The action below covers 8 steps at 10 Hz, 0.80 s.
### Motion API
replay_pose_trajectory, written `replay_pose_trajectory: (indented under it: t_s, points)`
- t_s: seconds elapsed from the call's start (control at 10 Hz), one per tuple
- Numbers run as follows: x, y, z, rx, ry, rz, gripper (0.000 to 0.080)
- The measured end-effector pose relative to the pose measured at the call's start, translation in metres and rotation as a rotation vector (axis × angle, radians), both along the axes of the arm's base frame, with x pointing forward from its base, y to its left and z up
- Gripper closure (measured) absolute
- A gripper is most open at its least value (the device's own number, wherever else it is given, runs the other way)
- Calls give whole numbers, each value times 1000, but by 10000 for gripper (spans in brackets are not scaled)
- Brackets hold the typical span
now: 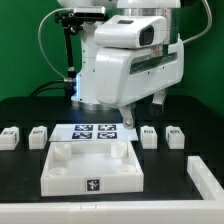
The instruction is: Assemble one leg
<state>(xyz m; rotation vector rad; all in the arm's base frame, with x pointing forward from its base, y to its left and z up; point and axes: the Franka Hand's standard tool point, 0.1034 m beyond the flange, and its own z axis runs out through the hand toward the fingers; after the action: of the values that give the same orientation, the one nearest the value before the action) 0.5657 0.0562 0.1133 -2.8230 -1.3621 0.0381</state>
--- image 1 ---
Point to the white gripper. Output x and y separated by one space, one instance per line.
123 76

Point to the white square table top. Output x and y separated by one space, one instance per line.
91 167

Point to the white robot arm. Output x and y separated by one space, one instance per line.
85 80

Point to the white sheet with tags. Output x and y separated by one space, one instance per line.
85 132

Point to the white L-shaped fence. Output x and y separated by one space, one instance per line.
208 210

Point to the black camera stand pole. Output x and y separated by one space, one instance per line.
70 62

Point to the black camera on stand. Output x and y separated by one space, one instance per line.
94 13

